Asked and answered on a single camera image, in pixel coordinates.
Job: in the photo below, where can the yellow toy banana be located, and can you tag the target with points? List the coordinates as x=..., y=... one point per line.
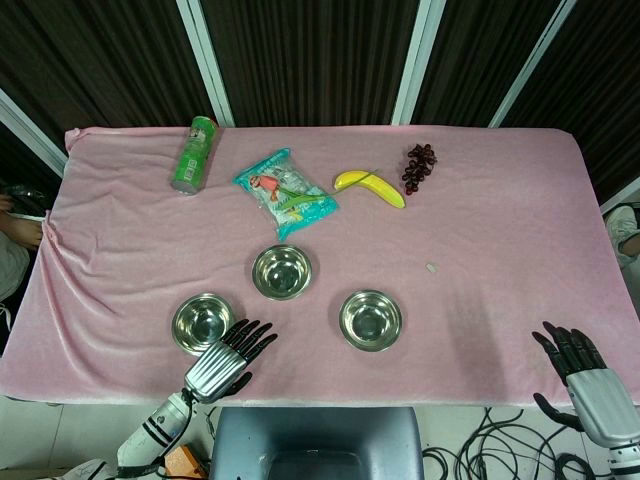
x=380, y=189

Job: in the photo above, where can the teal snack bag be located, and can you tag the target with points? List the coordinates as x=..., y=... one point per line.
x=305, y=210

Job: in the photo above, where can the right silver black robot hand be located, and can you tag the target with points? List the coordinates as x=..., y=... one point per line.
x=597, y=400

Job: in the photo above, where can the white sneaker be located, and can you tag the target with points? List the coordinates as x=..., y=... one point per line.
x=622, y=232

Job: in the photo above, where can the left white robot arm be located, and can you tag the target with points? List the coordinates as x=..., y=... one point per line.
x=155, y=430

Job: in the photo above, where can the white frame post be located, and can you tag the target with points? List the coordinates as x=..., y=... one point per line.
x=417, y=60
x=207, y=60
x=30, y=127
x=622, y=192
x=535, y=60

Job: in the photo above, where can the dark red grape bunch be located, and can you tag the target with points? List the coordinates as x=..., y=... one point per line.
x=419, y=162

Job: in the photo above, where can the person's forearm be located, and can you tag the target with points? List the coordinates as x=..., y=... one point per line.
x=22, y=231

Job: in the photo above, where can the metal bowl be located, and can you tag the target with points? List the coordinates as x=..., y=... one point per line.
x=281, y=272
x=200, y=325
x=370, y=321

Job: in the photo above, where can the orange box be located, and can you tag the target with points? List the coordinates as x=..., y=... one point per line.
x=182, y=462

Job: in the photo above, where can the pink velvet table cloth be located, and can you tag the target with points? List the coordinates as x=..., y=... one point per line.
x=150, y=240

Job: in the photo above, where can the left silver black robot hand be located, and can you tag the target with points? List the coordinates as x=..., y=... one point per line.
x=220, y=370

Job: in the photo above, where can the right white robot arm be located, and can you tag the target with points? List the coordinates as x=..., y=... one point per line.
x=625, y=462

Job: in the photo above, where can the green chip can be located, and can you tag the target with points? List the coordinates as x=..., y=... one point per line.
x=194, y=157

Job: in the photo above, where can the dark pleated curtain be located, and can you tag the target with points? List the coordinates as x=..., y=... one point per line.
x=100, y=60
x=310, y=60
x=607, y=85
x=475, y=55

